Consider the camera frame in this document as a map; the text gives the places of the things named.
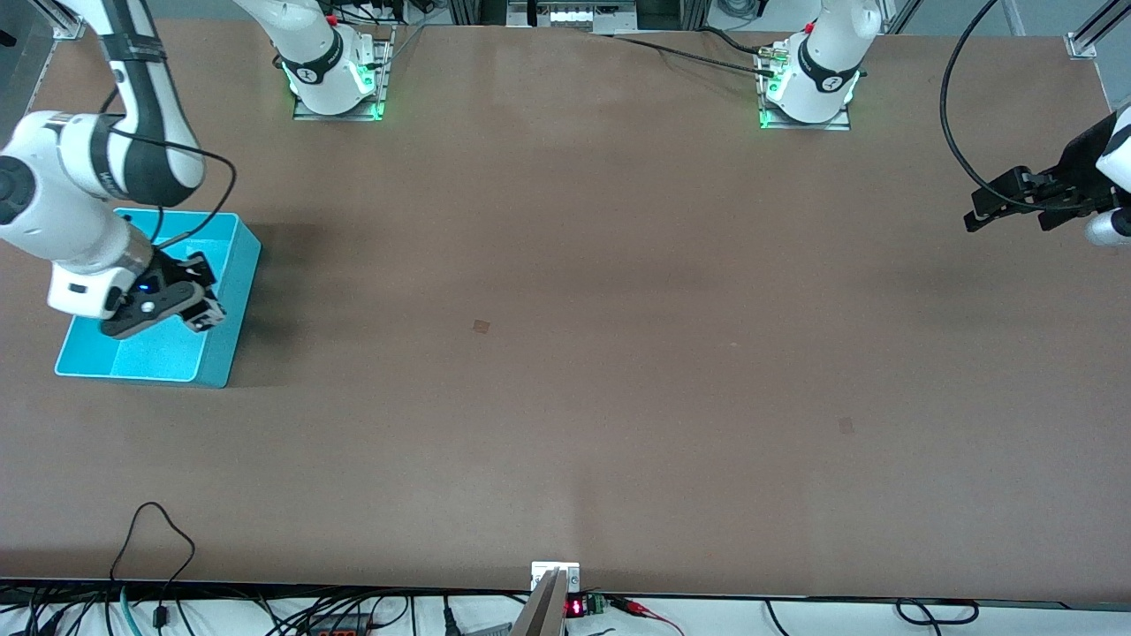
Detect turquoise plastic bin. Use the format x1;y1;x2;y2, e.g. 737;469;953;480
55;208;262;389

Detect silver control equipment box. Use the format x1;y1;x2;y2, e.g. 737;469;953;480
508;0;637;34

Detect white mounting plate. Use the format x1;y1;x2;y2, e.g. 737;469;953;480
531;562;581;593

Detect red black clip leads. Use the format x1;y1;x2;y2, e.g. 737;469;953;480
608;596;686;636

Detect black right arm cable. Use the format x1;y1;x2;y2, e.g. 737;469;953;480
102;84;238;257

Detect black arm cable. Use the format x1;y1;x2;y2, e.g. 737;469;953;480
102;84;238;257
940;0;1061;213

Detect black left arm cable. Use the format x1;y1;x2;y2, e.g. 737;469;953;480
940;0;1061;213

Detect aluminium frame profile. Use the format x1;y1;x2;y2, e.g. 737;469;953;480
1067;0;1131;59
35;0;89;41

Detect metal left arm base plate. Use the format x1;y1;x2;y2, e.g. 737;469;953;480
758;44;851;132

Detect thin black looped cable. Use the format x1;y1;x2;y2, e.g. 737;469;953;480
110;502;197;628

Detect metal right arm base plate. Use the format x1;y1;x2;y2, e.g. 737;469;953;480
293;25;394;122

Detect black base power cable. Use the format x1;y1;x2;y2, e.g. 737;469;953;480
610;26;778;79

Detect black coiled floor cable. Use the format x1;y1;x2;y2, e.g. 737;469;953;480
895;599;980;626

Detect grey metal camera bar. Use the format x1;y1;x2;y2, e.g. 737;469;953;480
511;570;566;636

